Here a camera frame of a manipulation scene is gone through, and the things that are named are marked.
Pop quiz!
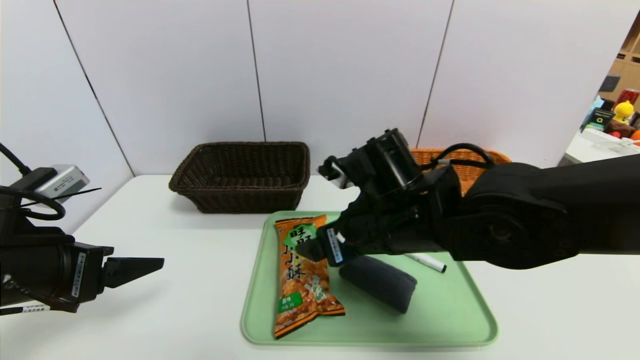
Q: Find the white marker pen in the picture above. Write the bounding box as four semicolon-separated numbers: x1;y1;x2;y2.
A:
405;252;447;274

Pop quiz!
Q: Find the black box green logo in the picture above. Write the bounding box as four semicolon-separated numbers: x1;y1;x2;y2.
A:
588;108;614;132

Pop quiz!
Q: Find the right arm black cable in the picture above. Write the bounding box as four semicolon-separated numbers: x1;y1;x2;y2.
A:
432;143;497;169

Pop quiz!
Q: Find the orange snack bag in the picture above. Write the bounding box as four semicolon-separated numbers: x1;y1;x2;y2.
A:
273;214;346;340

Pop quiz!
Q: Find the orange wicker basket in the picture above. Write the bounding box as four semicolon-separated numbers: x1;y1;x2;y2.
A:
409;147;513;197

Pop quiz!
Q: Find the dark grey towel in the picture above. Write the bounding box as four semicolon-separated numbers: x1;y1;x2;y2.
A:
338;256;418;315

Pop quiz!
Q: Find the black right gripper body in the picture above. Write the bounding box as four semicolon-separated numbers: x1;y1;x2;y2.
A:
316;210;386;268

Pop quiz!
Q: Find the yellow plush toy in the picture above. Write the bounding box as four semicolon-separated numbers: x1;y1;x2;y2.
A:
613;101;634;125

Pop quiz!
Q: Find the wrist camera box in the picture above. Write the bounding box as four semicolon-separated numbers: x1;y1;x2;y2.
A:
20;164;91;202
319;155;353;190

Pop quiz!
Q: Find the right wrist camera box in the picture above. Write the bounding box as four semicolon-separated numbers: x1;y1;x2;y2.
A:
319;155;353;190

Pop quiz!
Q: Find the light blue packet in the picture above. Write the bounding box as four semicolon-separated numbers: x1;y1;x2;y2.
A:
581;96;603;128

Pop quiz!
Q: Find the green plastic tray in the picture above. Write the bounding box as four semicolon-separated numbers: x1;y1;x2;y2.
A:
240;210;499;347

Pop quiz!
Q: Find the dark brown lumpy object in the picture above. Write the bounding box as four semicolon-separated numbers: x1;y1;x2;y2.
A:
603;119;635;139

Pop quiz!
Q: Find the wooden shelf unit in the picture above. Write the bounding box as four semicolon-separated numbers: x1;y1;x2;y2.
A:
597;10;640;103

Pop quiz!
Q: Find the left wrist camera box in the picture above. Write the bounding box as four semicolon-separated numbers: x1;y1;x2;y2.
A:
20;164;91;202

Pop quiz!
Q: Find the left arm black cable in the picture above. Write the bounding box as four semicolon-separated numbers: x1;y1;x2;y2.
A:
0;142;67;222

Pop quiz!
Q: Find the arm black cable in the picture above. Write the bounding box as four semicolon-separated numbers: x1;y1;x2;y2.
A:
0;142;67;222
432;143;497;169

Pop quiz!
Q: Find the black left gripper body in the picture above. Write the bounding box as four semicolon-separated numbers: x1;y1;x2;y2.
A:
0;241;115;308

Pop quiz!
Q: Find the white background table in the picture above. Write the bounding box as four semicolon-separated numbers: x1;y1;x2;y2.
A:
564;129;640;168

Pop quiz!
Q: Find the dark brown wicker basket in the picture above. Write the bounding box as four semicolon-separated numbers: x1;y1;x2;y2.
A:
169;142;311;215

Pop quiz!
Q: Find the red can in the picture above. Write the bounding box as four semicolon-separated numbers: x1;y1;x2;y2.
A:
612;88;640;108

